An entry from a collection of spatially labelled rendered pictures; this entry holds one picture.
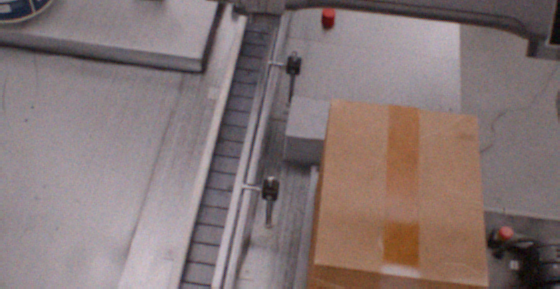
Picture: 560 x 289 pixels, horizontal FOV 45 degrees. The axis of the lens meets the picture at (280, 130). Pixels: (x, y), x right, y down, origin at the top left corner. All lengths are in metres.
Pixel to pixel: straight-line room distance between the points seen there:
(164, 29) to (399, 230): 0.79
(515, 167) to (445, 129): 1.46
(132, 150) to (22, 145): 0.22
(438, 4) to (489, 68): 2.03
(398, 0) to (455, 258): 0.39
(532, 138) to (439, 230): 1.68
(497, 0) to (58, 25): 1.06
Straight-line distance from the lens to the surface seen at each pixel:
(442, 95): 1.55
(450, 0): 0.81
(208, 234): 1.24
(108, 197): 1.36
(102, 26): 1.58
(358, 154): 1.05
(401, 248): 0.98
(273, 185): 1.18
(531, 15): 0.82
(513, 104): 2.74
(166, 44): 1.52
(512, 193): 2.49
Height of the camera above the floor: 1.97
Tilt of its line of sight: 53 degrees down
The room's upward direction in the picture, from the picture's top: 4 degrees clockwise
